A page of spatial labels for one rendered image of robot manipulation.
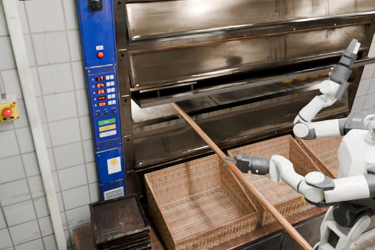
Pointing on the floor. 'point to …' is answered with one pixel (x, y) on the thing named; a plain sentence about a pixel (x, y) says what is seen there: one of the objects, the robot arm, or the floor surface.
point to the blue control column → (106, 29)
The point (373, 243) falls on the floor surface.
